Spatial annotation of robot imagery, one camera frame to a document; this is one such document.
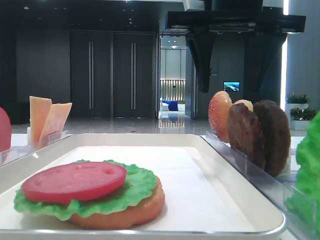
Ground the wall screen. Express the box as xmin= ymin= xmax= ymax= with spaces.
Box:
xmin=223 ymin=81 xmax=240 ymax=92

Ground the clear right long rail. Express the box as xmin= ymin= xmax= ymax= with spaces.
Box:
xmin=205 ymin=129 xmax=320 ymax=236

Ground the orange cheese slice inner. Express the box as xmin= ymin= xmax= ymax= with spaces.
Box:
xmin=39 ymin=102 xmax=72 ymax=140

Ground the clear left long rail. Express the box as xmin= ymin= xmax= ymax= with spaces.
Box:
xmin=0 ymin=130 xmax=71 ymax=167

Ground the dark double door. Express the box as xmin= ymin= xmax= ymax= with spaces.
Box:
xmin=70 ymin=31 xmax=157 ymax=118

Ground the blue sofa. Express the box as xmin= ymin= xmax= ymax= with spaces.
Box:
xmin=160 ymin=98 xmax=179 ymax=111

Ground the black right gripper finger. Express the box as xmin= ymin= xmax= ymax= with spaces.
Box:
xmin=244 ymin=32 xmax=287 ymax=93
xmin=185 ymin=32 xmax=215 ymax=93

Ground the bun half inner right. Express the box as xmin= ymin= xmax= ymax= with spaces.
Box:
xmin=208 ymin=91 xmax=232 ymax=143

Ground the brown meat patty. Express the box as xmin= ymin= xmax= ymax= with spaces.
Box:
xmin=253 ymin=99 xmax=291 ymax=177
xmin=227 ymin=103 xmax=266 ymax=169

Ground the red tomato slice on tray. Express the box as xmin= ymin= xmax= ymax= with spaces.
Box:
xmin=21 ymin=161 xmax=127 ymax=204

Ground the clear long rail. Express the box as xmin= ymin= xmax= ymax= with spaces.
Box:
xmin=205 ymin=129 xmax=320 ymax=236
xmin=0 ymin=130 xmax=71 ymax=167

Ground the green lettuce on tray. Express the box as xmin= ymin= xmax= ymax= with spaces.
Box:
xmin=13 ymin=160 xmax=156 ymax=221

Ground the potted plants white planter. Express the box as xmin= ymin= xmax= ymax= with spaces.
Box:
xmin=285 ymin=93 xmax=317 ymax=131

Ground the green lettuce leaf standing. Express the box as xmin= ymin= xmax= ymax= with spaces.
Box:
xmin=285 ymin=114 xmax=320 ymax=232

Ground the bun half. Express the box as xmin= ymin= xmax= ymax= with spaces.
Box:
xmin=233 ymin=99 xmax=254 ymax=112
xmin=208 ymin=91 xmax=232 ymax=143

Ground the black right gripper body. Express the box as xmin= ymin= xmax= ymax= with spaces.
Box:
xmin=166 ymin=0 xmax=306 ymax=34

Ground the bottom bun on tray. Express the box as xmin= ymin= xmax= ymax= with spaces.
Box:
xmin=68 ymin=177 xmax=165 ymax=230

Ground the red tomato slice standing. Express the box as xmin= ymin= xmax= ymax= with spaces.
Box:
xmin=0 ymin=107 xmax=12 ymax=152

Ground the white rectangular metal tray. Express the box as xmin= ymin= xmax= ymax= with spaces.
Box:
xmin=0 ymin=134 xmax=286 ymax=240

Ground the bun half outer right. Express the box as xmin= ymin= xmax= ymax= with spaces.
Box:
xmin=233 ymin=99 xmax=254 ymax=112

